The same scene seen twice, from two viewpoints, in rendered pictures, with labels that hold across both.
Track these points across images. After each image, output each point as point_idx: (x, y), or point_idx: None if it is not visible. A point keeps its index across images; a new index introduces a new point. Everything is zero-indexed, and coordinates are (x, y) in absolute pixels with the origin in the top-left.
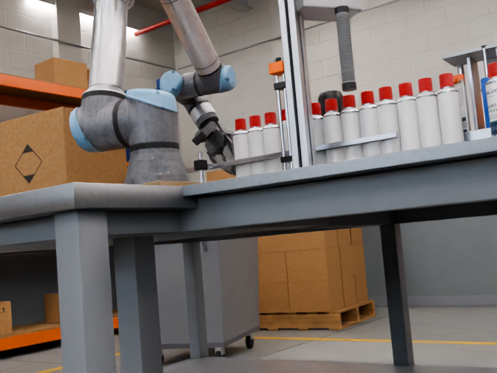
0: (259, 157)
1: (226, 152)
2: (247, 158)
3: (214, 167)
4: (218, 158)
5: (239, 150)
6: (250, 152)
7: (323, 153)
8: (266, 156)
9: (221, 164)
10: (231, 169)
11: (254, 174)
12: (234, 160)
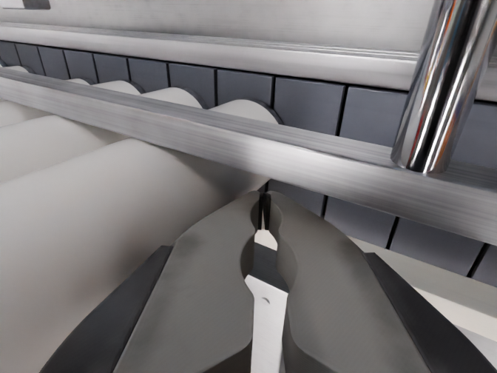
0: (21, 77)
1: (198, 309)
2: (71, 89)
3: (390, 148)
4: (353, 325)
5: (56, 166)
6: (33, 135)
7: None
8: (1, 72)
9: (281, 132)
10: (259, 195)
11: (145, 96)
12: (143, 109)
